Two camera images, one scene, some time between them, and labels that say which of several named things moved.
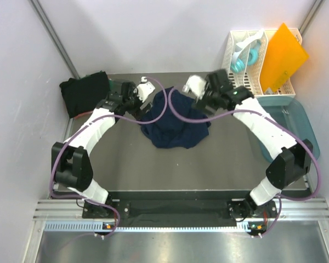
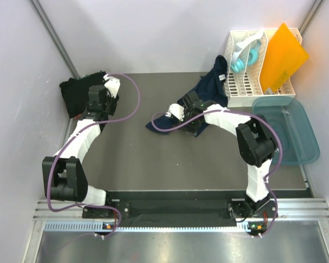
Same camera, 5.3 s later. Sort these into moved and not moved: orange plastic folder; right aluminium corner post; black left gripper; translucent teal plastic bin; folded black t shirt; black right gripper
Moved: black left gripper; black right gripper
Not moved: right aluminium corner post; translucent teal plastic bin; orange plastic folder; folded black t shirt
